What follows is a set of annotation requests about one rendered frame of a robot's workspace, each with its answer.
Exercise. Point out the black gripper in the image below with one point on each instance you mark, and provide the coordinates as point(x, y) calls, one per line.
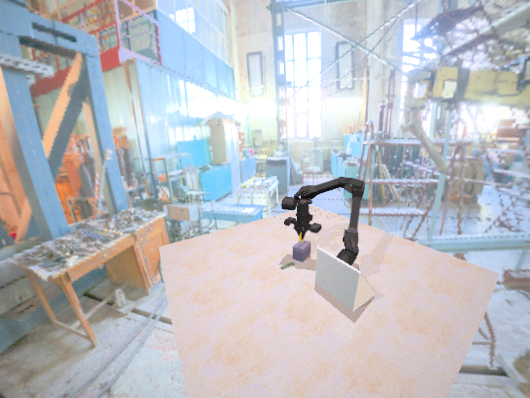
point(302, 222)

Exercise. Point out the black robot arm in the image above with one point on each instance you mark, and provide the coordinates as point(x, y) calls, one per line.
point(308, 192)

